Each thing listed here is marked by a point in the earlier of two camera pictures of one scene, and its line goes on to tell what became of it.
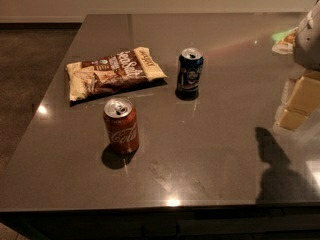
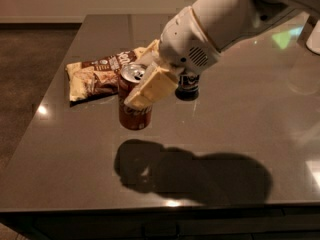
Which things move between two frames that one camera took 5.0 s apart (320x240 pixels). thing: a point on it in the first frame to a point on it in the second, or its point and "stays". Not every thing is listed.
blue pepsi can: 190,65 stays
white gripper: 309,40 to 184,41
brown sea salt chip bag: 98,76 stays
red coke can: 122,126 to 132,117
